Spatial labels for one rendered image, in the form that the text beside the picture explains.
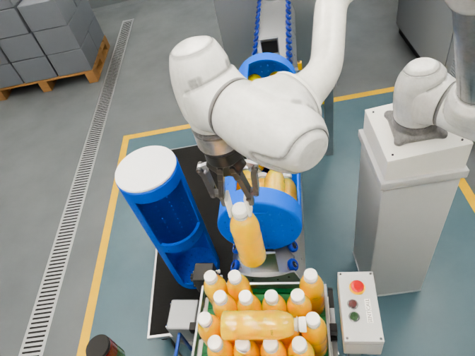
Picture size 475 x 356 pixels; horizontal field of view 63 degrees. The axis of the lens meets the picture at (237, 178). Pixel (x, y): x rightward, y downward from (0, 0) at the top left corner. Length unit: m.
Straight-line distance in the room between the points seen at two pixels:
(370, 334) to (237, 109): 0.77
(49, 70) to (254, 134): 4.36
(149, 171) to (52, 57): 3.15
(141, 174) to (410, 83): 1.09
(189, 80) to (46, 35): 4.03
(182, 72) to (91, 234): 2.55
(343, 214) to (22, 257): 2.31
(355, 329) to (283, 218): 0.39
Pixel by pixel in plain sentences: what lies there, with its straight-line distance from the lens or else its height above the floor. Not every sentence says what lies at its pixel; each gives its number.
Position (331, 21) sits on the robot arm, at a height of 1.83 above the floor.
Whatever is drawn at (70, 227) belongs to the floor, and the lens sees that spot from 3.23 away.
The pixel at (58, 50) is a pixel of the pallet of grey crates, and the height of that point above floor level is 0.43.
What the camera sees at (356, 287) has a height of 1.11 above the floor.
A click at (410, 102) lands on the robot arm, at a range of 1.43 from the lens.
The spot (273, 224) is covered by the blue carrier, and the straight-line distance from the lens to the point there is 1.30.
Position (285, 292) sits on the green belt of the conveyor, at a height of 0.90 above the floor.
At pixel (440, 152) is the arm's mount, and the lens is 1.54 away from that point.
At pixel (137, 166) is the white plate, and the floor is 1.04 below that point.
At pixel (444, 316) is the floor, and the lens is 2.43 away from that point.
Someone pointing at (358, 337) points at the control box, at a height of 1.10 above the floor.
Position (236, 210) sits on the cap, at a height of 1.45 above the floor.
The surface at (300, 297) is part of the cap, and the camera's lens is 1.16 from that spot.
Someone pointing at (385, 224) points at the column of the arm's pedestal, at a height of 0.71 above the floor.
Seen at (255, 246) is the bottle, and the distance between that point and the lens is 0.99.
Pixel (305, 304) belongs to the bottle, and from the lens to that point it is 1.19.
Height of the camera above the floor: 2.17
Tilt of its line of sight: 47 degrees down
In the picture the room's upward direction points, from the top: 15 degrees counter-clockwise
